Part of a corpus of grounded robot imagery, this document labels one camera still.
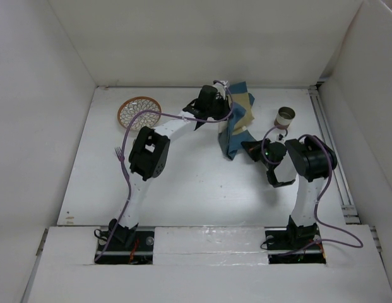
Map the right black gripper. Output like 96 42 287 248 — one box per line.
241 138 273 170

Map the blue beige checked placemat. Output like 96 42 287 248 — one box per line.
218 81 255 160

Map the white brown metal cup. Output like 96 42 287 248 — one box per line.
274 107 295 129

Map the orange rimmed patterned plate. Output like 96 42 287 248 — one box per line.
117 96 162 131

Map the silver fork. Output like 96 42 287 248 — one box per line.
114 146 129 184

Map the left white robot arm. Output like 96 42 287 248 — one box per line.
108 80 233 251

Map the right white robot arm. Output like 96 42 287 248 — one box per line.
241 134 337 250

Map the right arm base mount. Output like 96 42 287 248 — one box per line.
260 218 326 264

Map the aluminium rail right side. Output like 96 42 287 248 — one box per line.
309 85 383 250

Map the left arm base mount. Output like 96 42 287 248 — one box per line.
94 219 155 265

